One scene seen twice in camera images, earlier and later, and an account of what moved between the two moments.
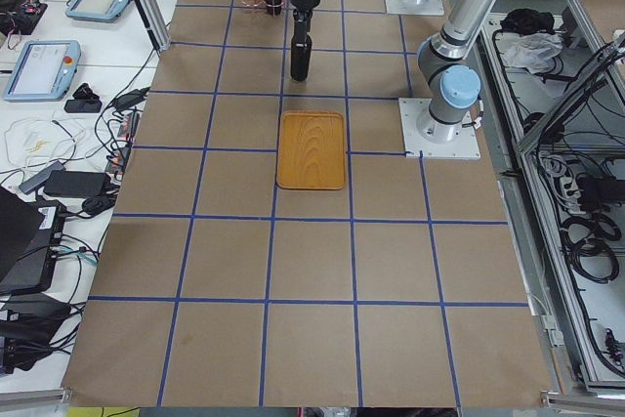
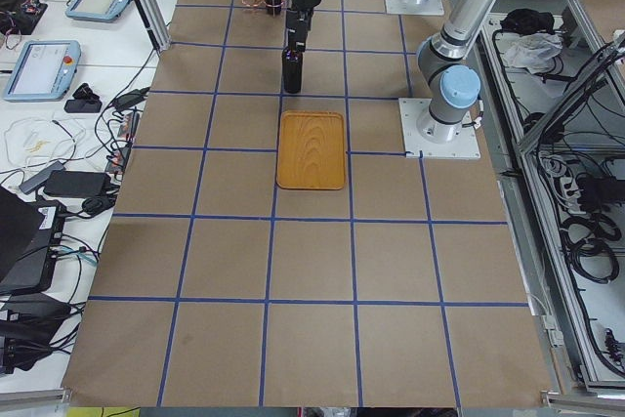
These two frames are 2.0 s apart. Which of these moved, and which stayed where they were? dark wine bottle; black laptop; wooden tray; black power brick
Moved: dark wine bottle
Stayed: wooden tray; black laptop; black power brick
